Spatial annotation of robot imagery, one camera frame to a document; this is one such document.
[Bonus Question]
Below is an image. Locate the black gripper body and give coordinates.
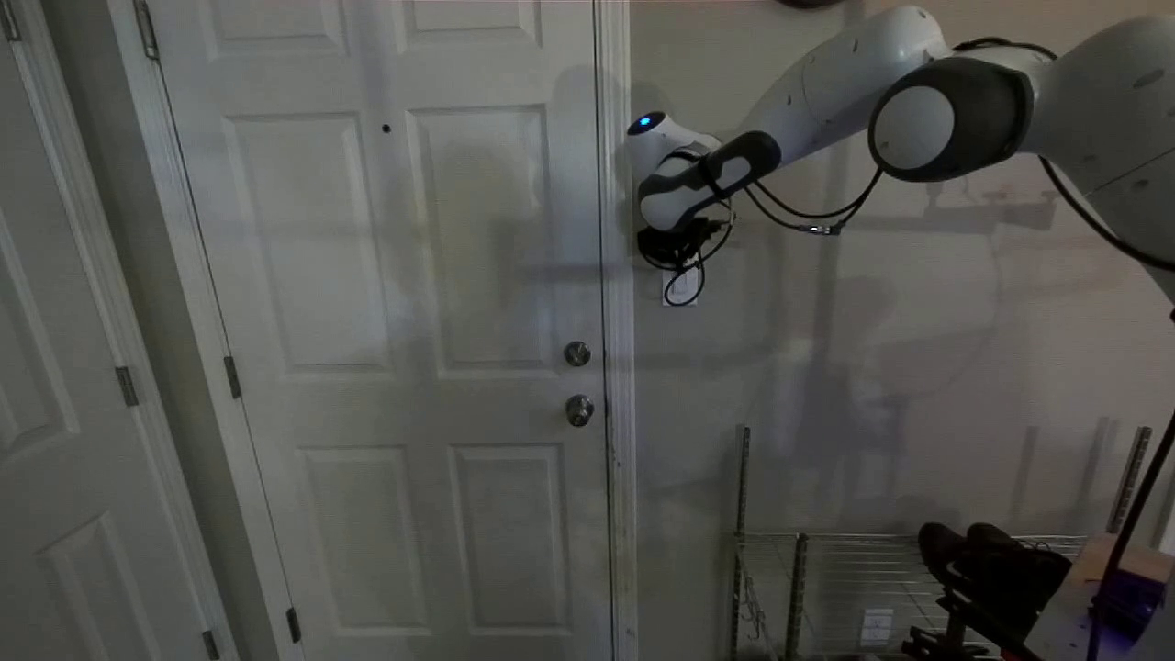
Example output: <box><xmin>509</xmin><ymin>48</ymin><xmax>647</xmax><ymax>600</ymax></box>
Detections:
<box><xmin>630</xmin><ymin>217</ymin><xmax>733</xmax><ymax>274</ymax></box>

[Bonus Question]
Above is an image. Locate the white light switch plate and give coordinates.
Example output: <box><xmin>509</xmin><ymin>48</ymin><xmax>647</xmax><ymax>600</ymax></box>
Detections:
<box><xmin>659</xmin><ymin>261</ymin><xmax>702</xmax><ymax>311</ymax></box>

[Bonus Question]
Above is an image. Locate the white panelled entry door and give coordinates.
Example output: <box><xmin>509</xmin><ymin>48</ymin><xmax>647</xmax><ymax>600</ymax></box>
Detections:
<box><xmin>129</xmin><ymin>0</ymin><xmax>615</xmax><ymax>661</ymax></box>

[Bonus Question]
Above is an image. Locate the white paper label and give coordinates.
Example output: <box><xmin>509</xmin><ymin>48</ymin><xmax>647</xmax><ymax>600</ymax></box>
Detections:
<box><xmin>855</xmin><ymin>605</ymin><xmax>900</xmax><ymax>649</ymax></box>

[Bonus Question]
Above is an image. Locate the cardboard box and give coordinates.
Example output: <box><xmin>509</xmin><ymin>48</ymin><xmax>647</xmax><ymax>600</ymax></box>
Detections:
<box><xmin>1023</xmin><ymin>528</ymin><xmax>1175</xmax><ymax>661</ymax></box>

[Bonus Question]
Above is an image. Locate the white panelled closet door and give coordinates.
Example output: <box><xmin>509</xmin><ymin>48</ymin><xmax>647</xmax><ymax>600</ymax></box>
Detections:
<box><xmin>0</xmin><ymin>0</ymin><xmax>231</xmax><ymax>661</ymax></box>

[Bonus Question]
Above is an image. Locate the metal wire shelf rack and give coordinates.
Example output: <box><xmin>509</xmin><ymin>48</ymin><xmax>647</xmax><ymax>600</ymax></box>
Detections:
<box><xmin>728</xmin><ymin>422</ymin><xmax>1157</xmax><ymax>661</ymax></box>

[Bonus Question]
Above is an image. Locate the thick black cable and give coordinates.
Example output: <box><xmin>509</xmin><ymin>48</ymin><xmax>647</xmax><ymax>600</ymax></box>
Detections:
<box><xmin>1099</xmin><ymin>410</ymin><xmax>1175</xmax><ymax>661</ymax></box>

